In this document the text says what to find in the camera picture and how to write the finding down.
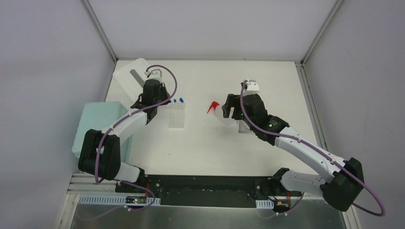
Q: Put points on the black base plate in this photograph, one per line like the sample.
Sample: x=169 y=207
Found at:
x=212 y=191

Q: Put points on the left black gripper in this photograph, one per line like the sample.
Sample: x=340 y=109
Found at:
x=139 y=103

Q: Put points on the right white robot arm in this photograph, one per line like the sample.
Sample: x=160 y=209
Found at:
x=336 y=179

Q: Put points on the clear test tube rack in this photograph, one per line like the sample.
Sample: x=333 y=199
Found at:
x=177 y=116

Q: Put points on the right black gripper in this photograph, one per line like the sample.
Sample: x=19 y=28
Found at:
x=228 y=105

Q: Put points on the red cap wash bottle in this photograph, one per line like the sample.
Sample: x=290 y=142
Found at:
x=215 y=110

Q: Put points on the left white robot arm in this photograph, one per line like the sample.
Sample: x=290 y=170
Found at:
x=101 y=150

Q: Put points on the teal storage bin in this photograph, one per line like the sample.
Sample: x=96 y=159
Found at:
x=96 y=116

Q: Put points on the white slotted cable duct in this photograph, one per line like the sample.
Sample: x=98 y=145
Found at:
x=117 y=200

